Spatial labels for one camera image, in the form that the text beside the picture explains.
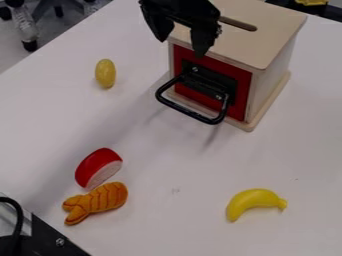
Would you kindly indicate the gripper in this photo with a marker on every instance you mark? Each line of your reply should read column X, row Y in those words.
column 187, row 10

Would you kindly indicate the drawer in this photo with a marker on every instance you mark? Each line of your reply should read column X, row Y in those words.
column 231, row 75

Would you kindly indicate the cabinet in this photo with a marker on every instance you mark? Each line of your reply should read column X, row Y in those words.
column 262, row 43

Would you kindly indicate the yellow toy lemon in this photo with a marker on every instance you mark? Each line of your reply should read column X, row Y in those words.
column 105, row 73

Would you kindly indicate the office chair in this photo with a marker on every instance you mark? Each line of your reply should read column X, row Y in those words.
column 24, row 23

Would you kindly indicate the red toy apple half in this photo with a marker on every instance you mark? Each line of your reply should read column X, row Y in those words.
column 95, row 166

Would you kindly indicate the yellow toy banana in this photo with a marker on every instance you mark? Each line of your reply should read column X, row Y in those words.
column 251, row 201

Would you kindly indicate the orange toy shrimp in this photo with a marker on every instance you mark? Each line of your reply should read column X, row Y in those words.
column 95, row 201

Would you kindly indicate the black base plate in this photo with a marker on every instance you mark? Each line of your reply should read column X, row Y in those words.
column 42, row 240

